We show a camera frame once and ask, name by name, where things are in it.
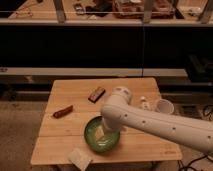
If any pale yellow cheese wedge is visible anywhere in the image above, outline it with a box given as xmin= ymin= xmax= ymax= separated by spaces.
xmin=95 ymin=126 xmax=104 ymax=140

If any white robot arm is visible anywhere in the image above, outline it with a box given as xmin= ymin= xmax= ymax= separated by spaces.
xmin=100 ymin=86 xmax=213 ymax=157

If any wooden table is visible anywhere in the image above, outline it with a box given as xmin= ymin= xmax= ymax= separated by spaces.
xmin=31 ymin=78 xmax=182 ymax=171

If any metal shelf rail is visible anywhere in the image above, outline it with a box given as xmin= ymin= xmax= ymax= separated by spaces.
xmin=0 ymin=67 xmax=187 ymax=77

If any brown sausage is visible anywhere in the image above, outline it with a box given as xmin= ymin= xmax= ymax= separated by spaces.
xmin=52 ymin=105 xmax=73 ymax=119

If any brown chocolate bar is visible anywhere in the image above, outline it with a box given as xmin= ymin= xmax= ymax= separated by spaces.
xmin=88 ymin=87 xmax=106 ymax=103

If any black cable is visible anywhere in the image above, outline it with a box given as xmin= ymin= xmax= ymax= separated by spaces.
xmin=178 ymin=104 xmax=213 ymax=171

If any white mug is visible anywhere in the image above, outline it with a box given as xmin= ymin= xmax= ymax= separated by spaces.
xmin=155 ymin=99 xmax=174 ymax=115

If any red tray on shelf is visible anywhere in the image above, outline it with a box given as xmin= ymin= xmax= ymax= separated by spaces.
xmin=112 ymin=0 xmax=174 ymax=19

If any white plastic bottle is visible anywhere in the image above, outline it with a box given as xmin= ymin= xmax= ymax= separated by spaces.
xmin=140 ymin=96 xmax=151 ymax=110

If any green ceramic bowl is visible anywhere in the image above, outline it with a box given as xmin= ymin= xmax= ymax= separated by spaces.
xmin=84 ymin=116 xmax=120 ymax=153

